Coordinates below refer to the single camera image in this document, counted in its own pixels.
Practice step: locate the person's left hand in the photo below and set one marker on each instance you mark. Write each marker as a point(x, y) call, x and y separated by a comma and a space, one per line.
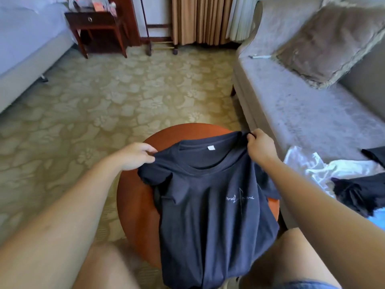
point(137, 156)

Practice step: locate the person's right hand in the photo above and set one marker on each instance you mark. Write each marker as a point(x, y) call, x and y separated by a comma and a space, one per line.
point(263, 148)

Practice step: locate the pile of clothes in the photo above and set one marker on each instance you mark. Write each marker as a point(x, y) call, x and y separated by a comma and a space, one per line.
point(313, 168)

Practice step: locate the dark navy T-shirt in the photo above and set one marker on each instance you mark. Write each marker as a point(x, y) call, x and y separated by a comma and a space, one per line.
point(210, 225)

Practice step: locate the person's left forearm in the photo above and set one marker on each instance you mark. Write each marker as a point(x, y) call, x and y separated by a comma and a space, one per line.
point(54, 225)

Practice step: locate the person's right forearm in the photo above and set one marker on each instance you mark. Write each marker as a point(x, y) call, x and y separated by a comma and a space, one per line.
point(337, 219)

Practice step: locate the person's right leg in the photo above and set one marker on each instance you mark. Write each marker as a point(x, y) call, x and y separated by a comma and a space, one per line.
point(295, 255)

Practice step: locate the grey velvet chaise sofa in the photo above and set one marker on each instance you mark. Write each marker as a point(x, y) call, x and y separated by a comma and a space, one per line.
point(289, 105)

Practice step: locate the round wooden table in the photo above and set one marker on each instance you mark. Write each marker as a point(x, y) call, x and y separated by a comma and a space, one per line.
point(135, 207)

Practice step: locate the small white flat object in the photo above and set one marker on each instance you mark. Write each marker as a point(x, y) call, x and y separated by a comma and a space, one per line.
point(260, 56)

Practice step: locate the black valet stand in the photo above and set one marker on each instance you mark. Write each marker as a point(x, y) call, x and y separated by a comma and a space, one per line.
point(159, 42)

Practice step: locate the brown fringed cushion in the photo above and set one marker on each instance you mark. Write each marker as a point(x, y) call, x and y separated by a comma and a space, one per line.
point(331, 45)

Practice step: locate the white sheer curtain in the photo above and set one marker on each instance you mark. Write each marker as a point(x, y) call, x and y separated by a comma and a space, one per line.
point(240, 18)

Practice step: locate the blue denim shorts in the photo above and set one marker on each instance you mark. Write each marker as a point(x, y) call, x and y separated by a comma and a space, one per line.
point(307, 285)

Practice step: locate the dark wooden nightstand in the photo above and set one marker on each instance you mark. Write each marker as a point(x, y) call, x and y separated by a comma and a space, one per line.
point(93, 19)

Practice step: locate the beige curtain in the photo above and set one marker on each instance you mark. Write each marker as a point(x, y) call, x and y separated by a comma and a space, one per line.
point(201, 18)

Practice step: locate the plain white plastic bag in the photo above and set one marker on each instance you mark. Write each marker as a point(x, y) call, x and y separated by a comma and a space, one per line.
point(103, 4)

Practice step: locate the white bed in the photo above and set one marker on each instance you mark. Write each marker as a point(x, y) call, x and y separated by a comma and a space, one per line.
point(24, 45)

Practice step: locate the white plastic bag red print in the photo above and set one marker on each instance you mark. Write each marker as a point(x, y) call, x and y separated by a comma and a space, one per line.
point(79, 1)

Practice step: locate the dark wooden wall panel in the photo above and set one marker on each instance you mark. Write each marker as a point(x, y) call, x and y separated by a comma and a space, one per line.
point(127, 15)

